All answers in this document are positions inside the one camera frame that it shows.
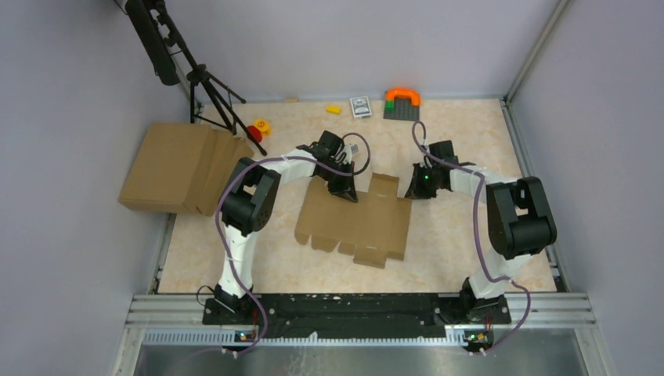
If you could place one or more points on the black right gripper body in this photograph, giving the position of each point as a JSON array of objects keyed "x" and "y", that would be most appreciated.
[{"x": 432, "y": 181}]

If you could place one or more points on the grey building baseplate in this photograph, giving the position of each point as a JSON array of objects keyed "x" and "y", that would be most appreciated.
[{"x": 403, "y": 111}]

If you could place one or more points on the aluminium frame rail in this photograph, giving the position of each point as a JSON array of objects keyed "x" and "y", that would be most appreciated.
[{"x": 189, "y": 254}]

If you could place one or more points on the black camera tripod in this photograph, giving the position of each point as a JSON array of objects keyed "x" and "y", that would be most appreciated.
[{"x": 174, "y": 64}]

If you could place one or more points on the red round toy disc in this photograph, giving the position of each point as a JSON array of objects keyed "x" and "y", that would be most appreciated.
[{"x": 255, "y": 133}]

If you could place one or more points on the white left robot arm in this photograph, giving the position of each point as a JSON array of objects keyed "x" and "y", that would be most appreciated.
[{"x": 247, "y": 202}]

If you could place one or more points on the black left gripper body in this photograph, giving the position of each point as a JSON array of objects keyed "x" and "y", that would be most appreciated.
[{"x": 344, "y": 166}]

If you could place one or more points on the brown cardboard box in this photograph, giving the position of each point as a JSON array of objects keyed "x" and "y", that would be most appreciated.
[{"x": 372, "y": 230}]

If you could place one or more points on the orange arch toy piece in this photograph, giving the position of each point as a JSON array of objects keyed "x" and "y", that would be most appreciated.
[{"x": 403, "y": 93}]

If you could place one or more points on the yellow round toy disc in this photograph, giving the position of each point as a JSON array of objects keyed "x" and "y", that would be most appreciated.
[{"x": 263, "y": 126}]

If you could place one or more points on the yellow toy block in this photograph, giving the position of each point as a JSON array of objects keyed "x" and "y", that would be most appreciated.
[{"x": 333, "y": 110}]

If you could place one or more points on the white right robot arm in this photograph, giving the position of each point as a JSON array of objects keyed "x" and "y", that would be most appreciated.
[{"x": 512, "y": 222}]

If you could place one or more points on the blue playing card deck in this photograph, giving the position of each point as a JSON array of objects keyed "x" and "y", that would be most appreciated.
[{"x": 360, "y": 106}]

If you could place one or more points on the stack of folded cardboard boxes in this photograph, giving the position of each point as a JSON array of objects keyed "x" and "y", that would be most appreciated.
[{"x": 182, "y": 169}]

